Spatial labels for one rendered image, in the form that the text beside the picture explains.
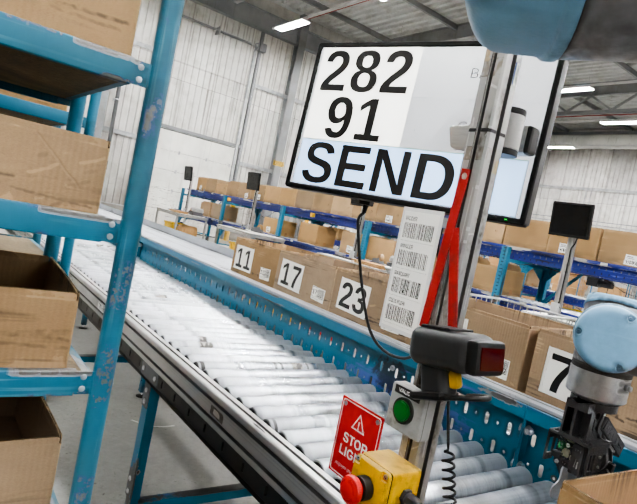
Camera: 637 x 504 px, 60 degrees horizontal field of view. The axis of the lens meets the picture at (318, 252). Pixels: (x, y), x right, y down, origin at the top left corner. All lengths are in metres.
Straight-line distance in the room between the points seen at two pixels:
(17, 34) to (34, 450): 0.51
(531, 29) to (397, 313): 0.67
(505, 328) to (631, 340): 0.68
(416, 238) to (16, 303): 0.56
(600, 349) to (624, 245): 5.55
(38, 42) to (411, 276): 0.58
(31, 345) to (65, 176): 0.21
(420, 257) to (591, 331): 0.25
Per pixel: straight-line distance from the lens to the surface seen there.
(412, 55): 1.08
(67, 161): 0.76
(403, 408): 0.83
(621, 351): 0.84
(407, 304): 0.87
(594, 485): 0.93
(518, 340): 1.46
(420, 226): 0.87
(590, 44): 0.26
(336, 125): 1.10
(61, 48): 0.74
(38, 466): 0.86
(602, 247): 6.46
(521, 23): 0.25
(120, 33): 0.79
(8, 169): 0.75
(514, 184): 0.94
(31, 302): 0.77
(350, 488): 0.82
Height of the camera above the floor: 1.19
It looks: 3 degrees down
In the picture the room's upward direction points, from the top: 12 degrees clockwise
